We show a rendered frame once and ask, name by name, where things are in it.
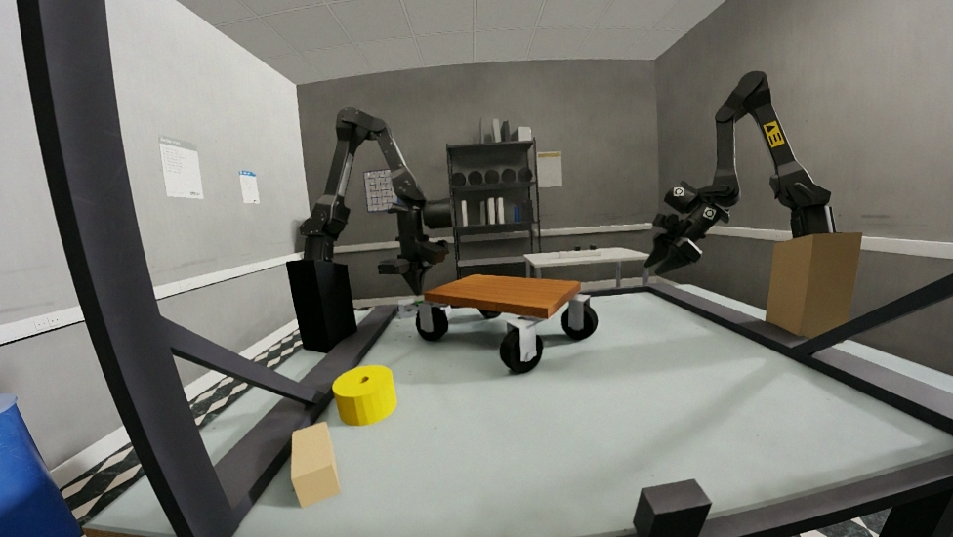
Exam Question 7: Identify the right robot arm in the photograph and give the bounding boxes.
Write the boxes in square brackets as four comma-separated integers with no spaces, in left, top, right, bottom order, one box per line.
[652,71,842,238]

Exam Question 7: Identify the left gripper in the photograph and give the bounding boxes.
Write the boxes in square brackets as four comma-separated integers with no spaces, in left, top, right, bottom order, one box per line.
[378,230,433,296]

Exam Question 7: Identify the yellow short cylinder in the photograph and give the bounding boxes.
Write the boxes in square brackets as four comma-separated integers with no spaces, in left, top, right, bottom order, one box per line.
[333,365,397,426]

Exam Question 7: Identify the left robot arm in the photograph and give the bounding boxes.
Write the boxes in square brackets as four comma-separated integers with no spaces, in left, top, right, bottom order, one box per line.
[300,107,454,265]

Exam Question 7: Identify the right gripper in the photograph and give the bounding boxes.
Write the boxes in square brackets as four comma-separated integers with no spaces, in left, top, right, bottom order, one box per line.
[644,217,706,275]

